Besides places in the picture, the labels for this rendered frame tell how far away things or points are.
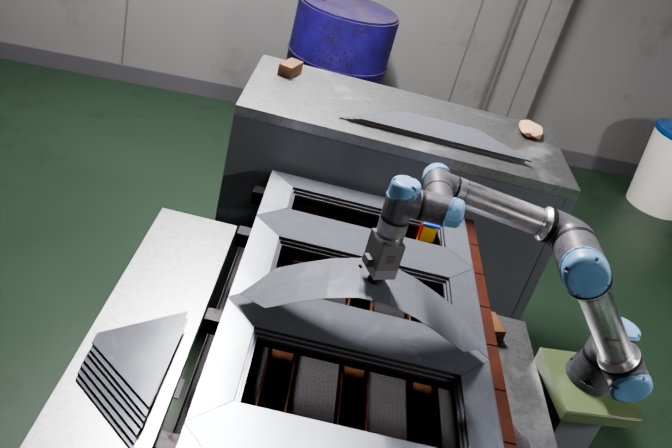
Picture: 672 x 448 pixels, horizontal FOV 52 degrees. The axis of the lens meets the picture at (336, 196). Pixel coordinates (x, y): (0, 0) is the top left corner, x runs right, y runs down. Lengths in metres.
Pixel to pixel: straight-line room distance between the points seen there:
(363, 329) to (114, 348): 0.65
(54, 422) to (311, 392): 0.77
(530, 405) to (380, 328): 0.53
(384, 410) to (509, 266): 0.93
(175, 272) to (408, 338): 0.72
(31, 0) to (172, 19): 0.93
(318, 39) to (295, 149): 1.81
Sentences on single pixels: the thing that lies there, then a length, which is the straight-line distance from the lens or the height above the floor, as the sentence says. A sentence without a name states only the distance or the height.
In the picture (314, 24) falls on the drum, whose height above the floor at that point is 0.89.
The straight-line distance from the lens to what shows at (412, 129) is 2.65.
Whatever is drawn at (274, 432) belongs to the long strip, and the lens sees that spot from 1.62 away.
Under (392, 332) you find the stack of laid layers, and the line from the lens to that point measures 1.97.
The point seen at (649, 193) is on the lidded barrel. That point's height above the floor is 0.15.
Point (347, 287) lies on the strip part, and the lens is 1.80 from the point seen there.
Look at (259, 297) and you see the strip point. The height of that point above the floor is 0.90.
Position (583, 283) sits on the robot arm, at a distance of 1.83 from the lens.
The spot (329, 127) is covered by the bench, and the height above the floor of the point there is 1.05.
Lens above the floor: 2.05
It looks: 29 degrees down
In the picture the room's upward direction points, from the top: 15 degrees clockwise
